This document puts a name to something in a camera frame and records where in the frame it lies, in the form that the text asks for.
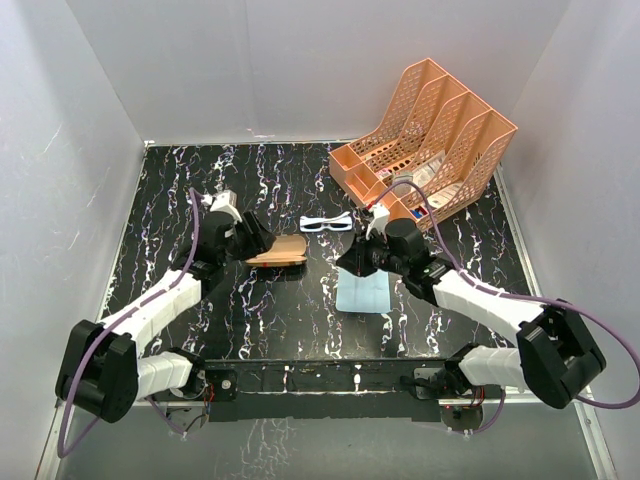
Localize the light blue cleaning cloth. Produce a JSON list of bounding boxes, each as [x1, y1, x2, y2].
[[336, 268, 391, 314]]

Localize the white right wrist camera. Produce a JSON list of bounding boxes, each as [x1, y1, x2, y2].
[[362, 203, 390, 240]]

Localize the brown glasses case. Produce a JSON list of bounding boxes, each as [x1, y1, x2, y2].
[[245, 234, 307, 268]]

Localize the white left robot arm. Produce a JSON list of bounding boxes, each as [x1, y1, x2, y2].
[[55, 211, 275, 423]]

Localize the white round disc item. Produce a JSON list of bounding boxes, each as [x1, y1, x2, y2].
[[428, 183, 462, 210]]

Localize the red and blue small items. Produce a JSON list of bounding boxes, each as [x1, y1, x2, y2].
[[410, 206, 429, 219]]

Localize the grey folded pouch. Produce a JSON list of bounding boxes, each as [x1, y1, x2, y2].
[[391, 171, 413, 197]]

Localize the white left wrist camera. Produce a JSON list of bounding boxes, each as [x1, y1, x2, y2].
[[201, 190, 242, 223]]

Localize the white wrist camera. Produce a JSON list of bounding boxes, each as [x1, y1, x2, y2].
[[362, 203, 390, 240], [201, 190, 242, 223]]

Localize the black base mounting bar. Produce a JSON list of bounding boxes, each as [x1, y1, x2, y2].
[[164, 357, 506, 426]]

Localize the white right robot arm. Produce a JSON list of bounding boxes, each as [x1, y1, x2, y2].
[[336, 218, 606, 409]]

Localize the peach plastic desk organizer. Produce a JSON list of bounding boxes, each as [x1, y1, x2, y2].
[[329, 58, 517, 230]]

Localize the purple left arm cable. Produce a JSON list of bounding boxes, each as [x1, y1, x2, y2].
[[57, 187, 211, 459]]

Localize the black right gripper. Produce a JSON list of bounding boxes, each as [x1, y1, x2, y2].
[[337, 227, 408, 278]]

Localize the white sunglasses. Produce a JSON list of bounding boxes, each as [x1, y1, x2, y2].
[[299, 212, 353, 233]]

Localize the aluminium frame rail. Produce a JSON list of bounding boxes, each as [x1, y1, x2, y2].
[[522, 362, 601, 409]]

